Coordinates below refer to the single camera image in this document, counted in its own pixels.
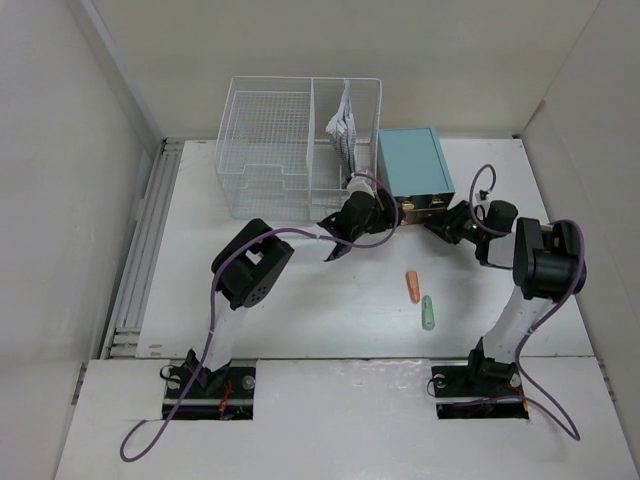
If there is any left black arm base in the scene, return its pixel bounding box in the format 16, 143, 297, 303
159, 361, 257, 421

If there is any clear drawer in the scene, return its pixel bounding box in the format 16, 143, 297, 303
400, 198, 448, 225

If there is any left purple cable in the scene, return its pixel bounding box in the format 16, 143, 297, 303
119, 172, 401, 462

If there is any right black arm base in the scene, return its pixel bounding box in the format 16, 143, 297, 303
431, 347, 529, 420

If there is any teal orange drawer box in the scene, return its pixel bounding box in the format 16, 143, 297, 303
377, 127, 455, 208

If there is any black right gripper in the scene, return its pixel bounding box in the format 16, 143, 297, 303
422, 199, 489, 244

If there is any white wire mesh organizer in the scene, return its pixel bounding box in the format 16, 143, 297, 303
214, 76, 382, 222

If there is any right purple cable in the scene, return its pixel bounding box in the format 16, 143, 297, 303
471, 164, 587, 441

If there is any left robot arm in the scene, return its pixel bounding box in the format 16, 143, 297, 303
183, 190, 404, 397

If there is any aluminium rail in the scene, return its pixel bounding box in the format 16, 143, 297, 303
98, 138, 184, 360

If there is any grey setup guide booklet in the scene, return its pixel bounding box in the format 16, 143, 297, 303
325, 80, 362, 188

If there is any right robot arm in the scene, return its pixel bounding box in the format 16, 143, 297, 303
425, 200, 586, 397

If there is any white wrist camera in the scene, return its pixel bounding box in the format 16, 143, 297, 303
345, 171, 377, 197
473, 190, 492, 211

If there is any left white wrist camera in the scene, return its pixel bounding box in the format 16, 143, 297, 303
345, 171, 377, 197

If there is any green plastic case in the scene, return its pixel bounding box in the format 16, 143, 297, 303
421, 295, 435, 331

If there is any purple cable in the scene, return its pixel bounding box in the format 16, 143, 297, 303
119, 172, 401, 462
471, 164, 587, 441

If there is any orange plastic case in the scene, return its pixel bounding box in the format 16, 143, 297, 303
405, 271, 421, 304

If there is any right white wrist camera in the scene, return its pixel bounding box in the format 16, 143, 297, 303
473, 190, 492, 211

